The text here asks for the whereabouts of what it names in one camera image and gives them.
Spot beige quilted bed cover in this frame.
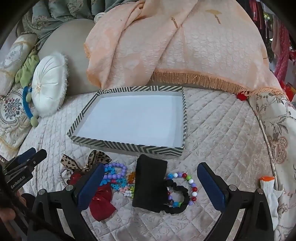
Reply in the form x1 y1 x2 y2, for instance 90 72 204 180
0 87 285 241

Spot small red object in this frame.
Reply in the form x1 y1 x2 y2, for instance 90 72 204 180
236 90 249 101

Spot person's left hand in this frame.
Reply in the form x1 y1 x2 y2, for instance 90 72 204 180
0 207 15 227

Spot white round satin pillow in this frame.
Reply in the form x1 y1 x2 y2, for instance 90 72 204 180
31 52 68 117

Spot blue plastic hoop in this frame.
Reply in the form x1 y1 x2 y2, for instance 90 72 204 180
23 86 35 119

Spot green plush toy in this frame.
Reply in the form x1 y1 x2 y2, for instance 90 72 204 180
15 50 40 128

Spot colourful charm bracelet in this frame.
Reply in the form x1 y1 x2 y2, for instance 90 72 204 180
120 184 136 198

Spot beige rounded sofa cushion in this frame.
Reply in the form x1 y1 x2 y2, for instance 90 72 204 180
38 19 102 95

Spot silver spiral hair tie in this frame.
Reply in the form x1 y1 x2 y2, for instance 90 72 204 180
59 168 72 186

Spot peach fringed blanket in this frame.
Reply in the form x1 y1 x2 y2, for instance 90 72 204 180
84 0 287 98

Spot multicolour round bead bracelet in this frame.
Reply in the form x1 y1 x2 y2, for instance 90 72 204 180
166 172 198 208

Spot leopard print hair bow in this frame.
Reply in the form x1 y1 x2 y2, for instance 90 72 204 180
60 149 111 173

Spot purple bead bracelet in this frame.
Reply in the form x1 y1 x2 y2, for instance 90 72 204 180
103 162 128 183

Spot floral embroidered beige cushion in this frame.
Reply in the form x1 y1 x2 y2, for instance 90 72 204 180
0 86 37 151

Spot red boxes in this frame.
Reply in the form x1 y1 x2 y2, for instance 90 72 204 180
281 81 296 102

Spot white glove with orange cuff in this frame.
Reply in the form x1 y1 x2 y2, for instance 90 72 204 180
259 176 284 218

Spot blue bead bracelet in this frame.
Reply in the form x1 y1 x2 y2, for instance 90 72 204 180
99 168 130 193

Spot red patterned hanging garment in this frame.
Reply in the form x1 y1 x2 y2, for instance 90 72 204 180
272 21 296 80

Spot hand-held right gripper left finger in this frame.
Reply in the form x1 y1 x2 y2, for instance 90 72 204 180
24 162 105 241

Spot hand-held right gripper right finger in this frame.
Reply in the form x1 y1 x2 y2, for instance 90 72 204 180
196 162 274 241

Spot cream embroidered cushion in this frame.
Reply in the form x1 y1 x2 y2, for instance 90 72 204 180
0 34 38 95

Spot green floral quilt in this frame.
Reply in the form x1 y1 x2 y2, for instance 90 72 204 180
22 0 144 40

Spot orange crystal bead bracelet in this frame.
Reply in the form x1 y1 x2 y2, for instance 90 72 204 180
127 171 137 186

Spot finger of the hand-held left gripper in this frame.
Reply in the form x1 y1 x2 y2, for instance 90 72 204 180
3 147 37 168
5 149 48 175

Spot striped shallow cardboard box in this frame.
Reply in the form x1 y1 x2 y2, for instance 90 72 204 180
67 86 187 158

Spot black cloth headband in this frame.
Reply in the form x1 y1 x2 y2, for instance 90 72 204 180
132 154 168 213

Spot floral print armrest cushion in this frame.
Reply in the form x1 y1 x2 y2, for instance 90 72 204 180
248 91 296 239

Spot red hair bow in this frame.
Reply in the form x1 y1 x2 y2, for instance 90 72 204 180
69 173 117 222

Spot dark red hanging garment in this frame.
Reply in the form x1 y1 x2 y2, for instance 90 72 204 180
247 0 266 29

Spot black scrunchie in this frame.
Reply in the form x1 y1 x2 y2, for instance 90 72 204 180
162 179 190 214

